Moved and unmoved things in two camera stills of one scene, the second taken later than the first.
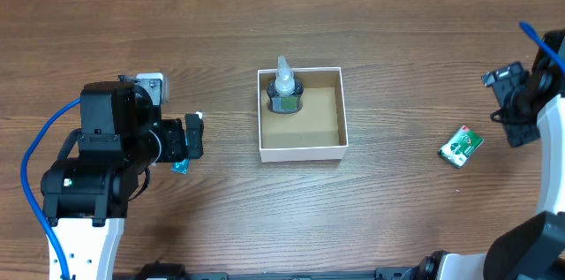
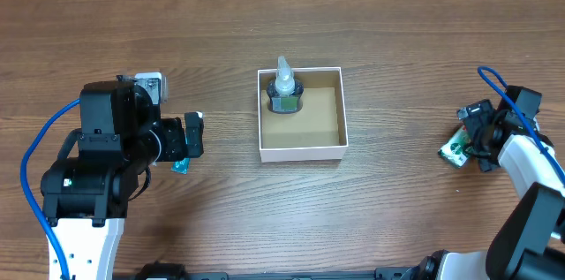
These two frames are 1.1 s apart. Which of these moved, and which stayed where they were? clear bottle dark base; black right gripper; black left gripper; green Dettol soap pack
Moved: black right gripper
Stayed: black left gripper; green Dettol soap pack; clear bottle dark base
